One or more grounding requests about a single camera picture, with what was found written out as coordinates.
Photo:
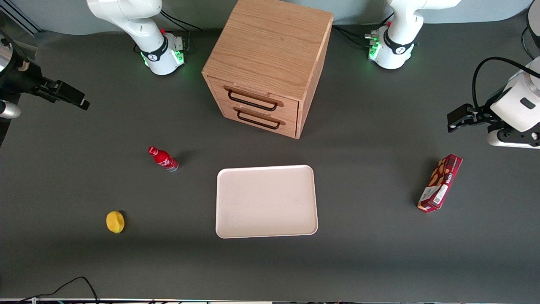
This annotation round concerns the wooden drawer cabinet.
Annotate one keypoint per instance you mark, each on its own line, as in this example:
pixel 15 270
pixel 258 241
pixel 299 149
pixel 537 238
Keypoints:
pixel 270 46

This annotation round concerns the aluminium frame rail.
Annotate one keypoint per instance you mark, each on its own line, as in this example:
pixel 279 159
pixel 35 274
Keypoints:
pixel 19 21

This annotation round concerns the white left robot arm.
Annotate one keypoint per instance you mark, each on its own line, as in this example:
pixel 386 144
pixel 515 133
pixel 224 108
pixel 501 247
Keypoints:
pixel 400 25

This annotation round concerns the wooden drawer front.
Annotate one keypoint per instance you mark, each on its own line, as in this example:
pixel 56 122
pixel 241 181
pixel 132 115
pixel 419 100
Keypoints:
pixel 257 95
pixel 270 128

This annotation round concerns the yellow lemon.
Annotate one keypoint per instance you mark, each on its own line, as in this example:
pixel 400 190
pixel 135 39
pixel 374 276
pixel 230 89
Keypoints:
pixel 115 222

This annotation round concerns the red snack box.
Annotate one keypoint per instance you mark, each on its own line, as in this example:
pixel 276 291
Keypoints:
pixel 441 182

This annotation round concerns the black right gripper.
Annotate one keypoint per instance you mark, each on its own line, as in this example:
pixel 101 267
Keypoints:
pixel 22 79

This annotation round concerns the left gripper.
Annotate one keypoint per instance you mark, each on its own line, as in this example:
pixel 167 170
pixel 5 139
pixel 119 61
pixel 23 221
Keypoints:
pixel 482 115

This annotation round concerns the pale pink plastic tray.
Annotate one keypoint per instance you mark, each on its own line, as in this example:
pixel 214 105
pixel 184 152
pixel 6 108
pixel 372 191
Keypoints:
pixel 265 202

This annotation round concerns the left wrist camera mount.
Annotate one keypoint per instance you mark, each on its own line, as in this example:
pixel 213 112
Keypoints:
pixel 512 138

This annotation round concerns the red coke bottle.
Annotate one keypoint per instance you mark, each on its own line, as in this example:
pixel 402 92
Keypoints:
pixel 163 159

